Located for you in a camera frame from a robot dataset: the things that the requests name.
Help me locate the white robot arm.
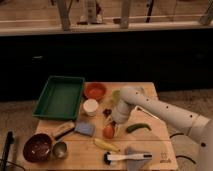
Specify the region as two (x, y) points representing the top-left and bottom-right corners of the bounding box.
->
(111, 86), (213, 171)

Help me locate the white paper cup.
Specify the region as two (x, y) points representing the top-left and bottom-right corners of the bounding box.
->
(83, 99), (99, 116)

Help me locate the blue sponge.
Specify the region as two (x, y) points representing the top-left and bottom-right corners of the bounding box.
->
(74, 122), (95, 137)

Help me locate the dark brown bowl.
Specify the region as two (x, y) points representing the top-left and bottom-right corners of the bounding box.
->
(23, 133), (52, 163)

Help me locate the green plastic tray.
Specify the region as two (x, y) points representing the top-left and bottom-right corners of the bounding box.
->
(33, 76), (85, 120)

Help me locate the red apple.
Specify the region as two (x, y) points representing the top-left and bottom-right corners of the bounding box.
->
(102, 125), (115, 139)

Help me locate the green plastic cup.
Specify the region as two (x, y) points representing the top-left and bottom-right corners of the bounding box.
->
(112, 90), (120, 104)

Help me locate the dark grape bunch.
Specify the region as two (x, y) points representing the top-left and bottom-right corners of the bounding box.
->
(103, 109), (112, 117)

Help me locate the small metal cup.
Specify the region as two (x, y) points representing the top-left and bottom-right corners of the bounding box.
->
(52, 141), (68, 159)

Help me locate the black pole stand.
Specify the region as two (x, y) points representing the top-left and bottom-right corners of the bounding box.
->
(0, 131), (14, 171)

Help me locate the orange bowl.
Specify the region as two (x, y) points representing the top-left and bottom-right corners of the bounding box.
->
(84, 82), (107, 101)

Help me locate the green chili pepper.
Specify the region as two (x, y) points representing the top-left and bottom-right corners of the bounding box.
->
(125, 123), (152, 133)

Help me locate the white dish brush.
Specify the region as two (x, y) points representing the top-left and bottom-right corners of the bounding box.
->
(103, 152), (152, 165)

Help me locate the black cable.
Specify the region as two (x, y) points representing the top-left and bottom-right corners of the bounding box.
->
(169, 132), (198, 165)

